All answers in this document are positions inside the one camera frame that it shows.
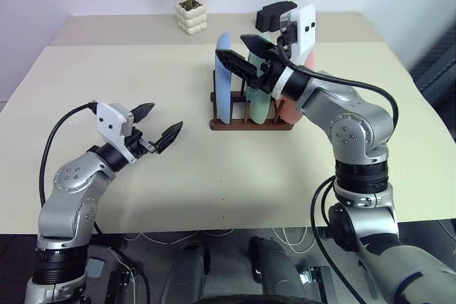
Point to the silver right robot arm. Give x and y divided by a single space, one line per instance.
356 119

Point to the blue plate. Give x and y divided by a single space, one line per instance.
222 99

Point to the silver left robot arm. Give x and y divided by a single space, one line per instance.
71 193

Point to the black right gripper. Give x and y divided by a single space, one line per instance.
269 76

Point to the green plate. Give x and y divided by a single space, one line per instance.
258 109

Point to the wooden dish rack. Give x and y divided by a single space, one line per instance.
249 126

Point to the dark ribbed panel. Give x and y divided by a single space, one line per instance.
440 58

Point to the red plate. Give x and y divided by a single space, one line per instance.
290 113

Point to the black block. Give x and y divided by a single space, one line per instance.
270 15

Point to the white bubble plant pot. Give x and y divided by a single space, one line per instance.
192 21

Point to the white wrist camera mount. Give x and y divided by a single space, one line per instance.
108 119
304 30

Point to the small grey box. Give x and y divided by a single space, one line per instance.
95 268

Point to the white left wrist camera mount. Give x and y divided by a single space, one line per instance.
108 119

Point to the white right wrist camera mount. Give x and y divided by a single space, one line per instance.
304 30

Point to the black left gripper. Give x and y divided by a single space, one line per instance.
137 142

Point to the dark rounded shape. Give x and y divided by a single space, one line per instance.
274 265
189 268

